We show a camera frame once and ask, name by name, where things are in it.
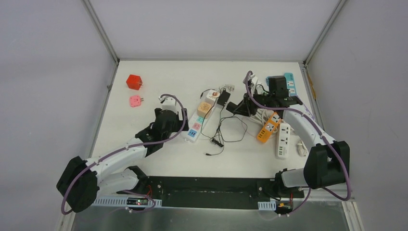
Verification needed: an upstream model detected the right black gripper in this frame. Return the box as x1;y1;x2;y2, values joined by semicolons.
233;87;275;117

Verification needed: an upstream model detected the long white power strip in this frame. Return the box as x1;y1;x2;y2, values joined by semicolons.
181;84;235;143

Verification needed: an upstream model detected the orange power strip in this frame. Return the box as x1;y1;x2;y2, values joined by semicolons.
256;112;281;143

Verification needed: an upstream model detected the pink adapter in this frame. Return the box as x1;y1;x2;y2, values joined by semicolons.
129;95;144;108

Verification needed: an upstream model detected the red cube plug adapter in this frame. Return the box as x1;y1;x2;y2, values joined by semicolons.
126;75;143;90

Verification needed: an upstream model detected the tan cube adapter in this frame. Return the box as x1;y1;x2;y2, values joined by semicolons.
197;102;213;118

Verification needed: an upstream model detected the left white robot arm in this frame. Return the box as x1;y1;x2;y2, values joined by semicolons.
56;108;188;215

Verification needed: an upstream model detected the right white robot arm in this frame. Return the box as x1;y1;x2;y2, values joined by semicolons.
227;71;350;197

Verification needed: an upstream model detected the black power adapter brick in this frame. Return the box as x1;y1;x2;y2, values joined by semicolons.
217;90;230;107

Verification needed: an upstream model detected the teal power strip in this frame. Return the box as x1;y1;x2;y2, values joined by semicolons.
284;73;297;96

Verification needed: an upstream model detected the white power strip cable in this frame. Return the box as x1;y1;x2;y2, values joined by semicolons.
248;108;271;127

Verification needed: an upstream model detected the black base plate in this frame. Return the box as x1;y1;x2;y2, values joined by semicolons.
131;176;305;209

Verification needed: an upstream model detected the white bundled cable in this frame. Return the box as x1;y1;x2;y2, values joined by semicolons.
294;140;308;157

